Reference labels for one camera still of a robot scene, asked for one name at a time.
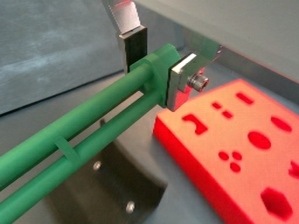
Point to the gripper right finger with red bracket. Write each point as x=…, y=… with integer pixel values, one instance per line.
x=186, y=73

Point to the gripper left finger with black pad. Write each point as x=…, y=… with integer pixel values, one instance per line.
x=131, y=32

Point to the black curved fixture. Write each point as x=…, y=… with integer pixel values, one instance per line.
x=111, y=191

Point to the red shape sorting block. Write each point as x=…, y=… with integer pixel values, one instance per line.
x=234, y=139

